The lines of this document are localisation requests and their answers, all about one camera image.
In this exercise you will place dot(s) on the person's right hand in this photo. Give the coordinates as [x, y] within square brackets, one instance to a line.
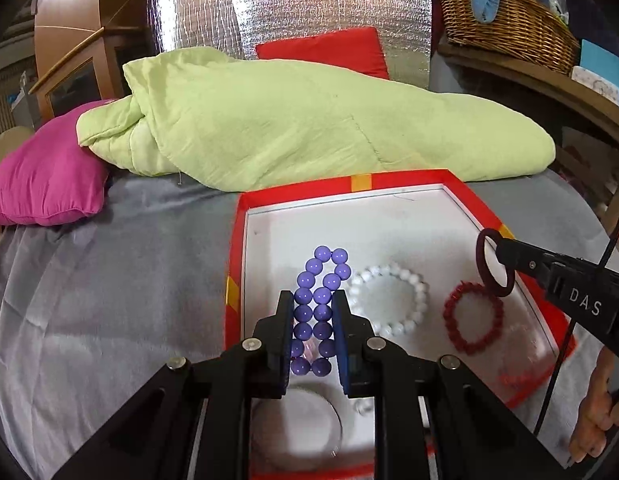
[597, 410]

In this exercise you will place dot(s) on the light green blanket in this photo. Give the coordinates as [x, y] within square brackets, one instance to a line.
[289, 120]

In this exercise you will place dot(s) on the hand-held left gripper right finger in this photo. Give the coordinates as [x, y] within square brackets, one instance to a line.
[339, 345]

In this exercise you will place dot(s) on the silver bangle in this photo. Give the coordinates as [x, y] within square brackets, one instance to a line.
[337, 425]

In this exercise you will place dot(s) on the wooden shelf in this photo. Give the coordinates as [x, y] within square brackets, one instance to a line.
[564, 95]

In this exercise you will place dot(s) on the red pillow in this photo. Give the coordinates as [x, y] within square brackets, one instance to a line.
[329, 50]

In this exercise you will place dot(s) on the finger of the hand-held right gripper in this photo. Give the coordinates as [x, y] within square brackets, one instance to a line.
[527, 260]

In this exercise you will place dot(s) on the wicker basket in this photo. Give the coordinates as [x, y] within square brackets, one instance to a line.
[519, 30]

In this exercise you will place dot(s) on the white patterned box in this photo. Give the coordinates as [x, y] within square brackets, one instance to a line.
[597, 85]

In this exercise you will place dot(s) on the silver foil sheet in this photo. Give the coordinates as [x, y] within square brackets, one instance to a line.
[289, 0]

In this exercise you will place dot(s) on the magenta pillow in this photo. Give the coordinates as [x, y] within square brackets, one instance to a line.
[44, 180]

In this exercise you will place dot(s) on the dark maroon hair band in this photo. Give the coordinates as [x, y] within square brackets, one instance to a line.
[480, 255]

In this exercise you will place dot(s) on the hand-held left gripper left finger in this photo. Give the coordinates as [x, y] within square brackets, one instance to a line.
[284, 345]

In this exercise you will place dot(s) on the blue cardboard box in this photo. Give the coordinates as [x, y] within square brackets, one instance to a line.
[602, 57]

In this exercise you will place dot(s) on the wooden cabinet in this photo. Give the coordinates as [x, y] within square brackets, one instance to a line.
[74, 25]

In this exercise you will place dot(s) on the red cardboard box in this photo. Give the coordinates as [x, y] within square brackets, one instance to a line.
[489, 220]

